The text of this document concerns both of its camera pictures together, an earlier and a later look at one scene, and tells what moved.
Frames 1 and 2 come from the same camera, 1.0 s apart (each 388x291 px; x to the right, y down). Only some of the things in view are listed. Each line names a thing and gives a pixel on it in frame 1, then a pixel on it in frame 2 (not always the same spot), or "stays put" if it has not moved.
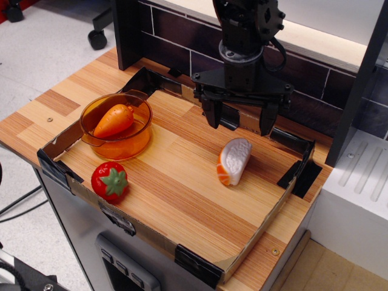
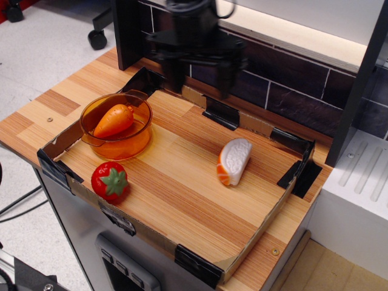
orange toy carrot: [114, 120] stays put
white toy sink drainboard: [350, 215] stays put
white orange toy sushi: [232, 159] stays put
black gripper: [240, 82] to [196, 39]
